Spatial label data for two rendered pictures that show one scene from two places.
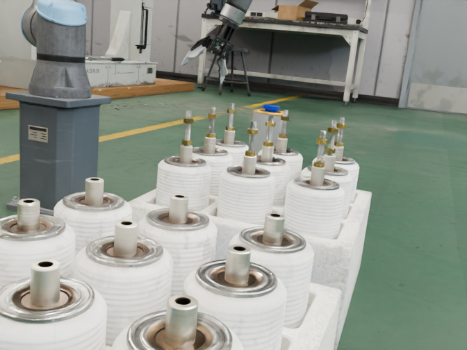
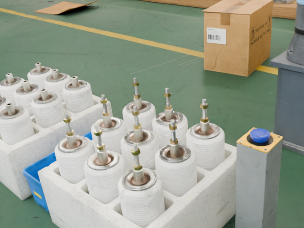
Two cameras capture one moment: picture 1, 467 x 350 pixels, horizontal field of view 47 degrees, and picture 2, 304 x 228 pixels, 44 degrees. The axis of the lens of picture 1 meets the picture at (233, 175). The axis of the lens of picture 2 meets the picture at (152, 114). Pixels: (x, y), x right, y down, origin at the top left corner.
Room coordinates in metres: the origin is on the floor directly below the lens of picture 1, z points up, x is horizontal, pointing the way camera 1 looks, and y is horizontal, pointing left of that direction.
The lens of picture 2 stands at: (1.43, -0.76, 0.76)
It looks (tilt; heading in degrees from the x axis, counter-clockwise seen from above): 29 degrees down; 118
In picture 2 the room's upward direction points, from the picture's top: 6 degrees counter-clockwise
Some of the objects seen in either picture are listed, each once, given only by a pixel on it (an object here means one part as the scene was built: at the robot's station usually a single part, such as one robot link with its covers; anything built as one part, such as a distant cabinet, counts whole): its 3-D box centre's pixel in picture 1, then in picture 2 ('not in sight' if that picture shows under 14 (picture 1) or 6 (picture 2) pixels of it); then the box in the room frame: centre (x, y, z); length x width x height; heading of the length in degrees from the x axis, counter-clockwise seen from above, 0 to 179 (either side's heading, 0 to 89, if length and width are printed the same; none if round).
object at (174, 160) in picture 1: (185, 162); (138, 106); (0.93, 0.09, 0.25); 0.08 x 0.08 x 0.01
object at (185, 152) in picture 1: (185, 154); (138, 103); (0.93, 0.09, 0.26); 0.02 x 0.02 x 0.03
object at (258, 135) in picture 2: (270, 109); (259, 136); (1.31, -0.08, 0.32); 0.04 x 0.04 x 0.02
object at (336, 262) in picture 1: (257, 239); (145, 187); (1.01, -0.06, 0.09); 0.39 x 0.39 x 0.18; 73
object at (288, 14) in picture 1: (294, 11); not in sight; (5.81, -0.47, 0.87); 0.40 x 0.30 x 0.23; 57
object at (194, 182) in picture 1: (181, 210); (141, 133); (0.93, 0.09, 0.16); 0.10 x 0.10 x 0.18
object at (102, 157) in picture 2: (328, 164); (102, 155); (0.97, -0.17, 0.26); 0.02 x 0.02 x 0.03
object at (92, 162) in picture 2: (327, 170); (103, 160); (0.97, -0.17, 0.25); 0.08 x 0.08 x 0.01
